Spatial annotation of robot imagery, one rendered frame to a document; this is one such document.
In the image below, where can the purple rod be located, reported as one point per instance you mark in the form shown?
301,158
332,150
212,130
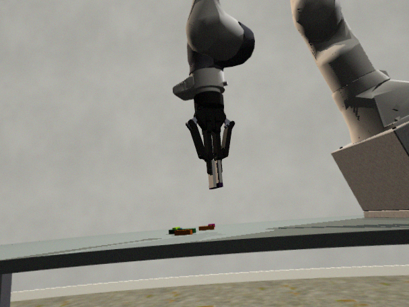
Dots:
220,184

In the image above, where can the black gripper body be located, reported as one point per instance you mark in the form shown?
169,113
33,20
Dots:
210,102

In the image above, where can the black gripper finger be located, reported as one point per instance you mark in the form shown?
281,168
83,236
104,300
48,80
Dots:
205,151
221,151

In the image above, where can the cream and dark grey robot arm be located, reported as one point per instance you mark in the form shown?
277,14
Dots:
367,98

